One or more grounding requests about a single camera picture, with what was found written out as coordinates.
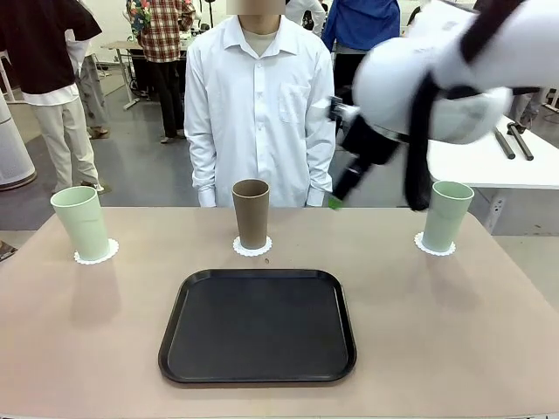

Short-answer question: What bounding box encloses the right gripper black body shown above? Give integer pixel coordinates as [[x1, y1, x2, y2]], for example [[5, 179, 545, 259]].
[[338, 115, 410, 167]]

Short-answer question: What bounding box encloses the pale green plastic cup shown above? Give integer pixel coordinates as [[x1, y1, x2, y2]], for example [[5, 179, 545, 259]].
[[50, 186, 111, 262], [421, 181, 475, 253]]

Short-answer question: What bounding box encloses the brown plastic cup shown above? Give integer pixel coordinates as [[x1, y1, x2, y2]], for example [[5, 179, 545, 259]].
[[231, 178, 271, 250]]

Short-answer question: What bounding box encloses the white paper doily coaster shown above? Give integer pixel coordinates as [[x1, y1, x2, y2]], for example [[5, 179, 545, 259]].
[[72, 237, 120, 265], [232, 235, 274, 258], [413, 230, 457, 258]]

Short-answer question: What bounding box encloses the person's left forearm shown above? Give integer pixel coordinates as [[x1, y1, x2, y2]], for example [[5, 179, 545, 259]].
[[304, 139, 335, 209]]

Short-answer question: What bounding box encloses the person in white shirt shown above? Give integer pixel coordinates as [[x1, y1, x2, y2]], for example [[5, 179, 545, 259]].
[[183, 3, 336, 209]]

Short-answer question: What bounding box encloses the person in blue top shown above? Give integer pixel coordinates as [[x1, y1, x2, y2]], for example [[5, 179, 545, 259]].
[[321, 0, 402, 102]]

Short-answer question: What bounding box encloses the black metal rod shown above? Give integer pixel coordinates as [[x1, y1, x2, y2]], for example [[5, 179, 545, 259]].
[[494, 128, 517, 160], [505, 122, 535, 161]]

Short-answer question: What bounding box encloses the white socket column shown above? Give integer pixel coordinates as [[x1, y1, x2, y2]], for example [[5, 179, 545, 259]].
[[492, 196, 508, 233]]

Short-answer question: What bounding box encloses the person in black coat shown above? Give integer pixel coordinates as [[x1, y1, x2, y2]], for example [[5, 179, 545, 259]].
[[508, 89, 549, 130]]

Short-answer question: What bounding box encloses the black plastic serving tray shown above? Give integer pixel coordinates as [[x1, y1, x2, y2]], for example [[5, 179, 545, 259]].
[[157, 268, 357, 388]]

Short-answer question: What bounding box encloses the person in plaid shirt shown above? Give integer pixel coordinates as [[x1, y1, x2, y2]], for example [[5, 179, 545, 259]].
[[125, 0, 197, 144]]

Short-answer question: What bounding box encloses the grey metal workshop desk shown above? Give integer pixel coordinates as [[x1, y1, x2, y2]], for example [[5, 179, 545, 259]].
[[100, 39, 193, 111]]

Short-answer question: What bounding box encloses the person in grey trousers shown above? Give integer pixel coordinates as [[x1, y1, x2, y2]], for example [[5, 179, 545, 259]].
[[65, 28, 110, 140]]

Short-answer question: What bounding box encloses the white perforated cylinder appliance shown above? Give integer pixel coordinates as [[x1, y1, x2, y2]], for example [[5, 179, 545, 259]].
[[0, 91, 38, 192]]

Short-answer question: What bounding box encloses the person in black shirt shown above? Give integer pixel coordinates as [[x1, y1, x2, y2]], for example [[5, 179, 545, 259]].
[[0, 0, 104, 193]]

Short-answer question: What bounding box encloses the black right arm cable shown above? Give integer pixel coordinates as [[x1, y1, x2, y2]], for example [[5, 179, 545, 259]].
[[404, 0, 542, 213]]

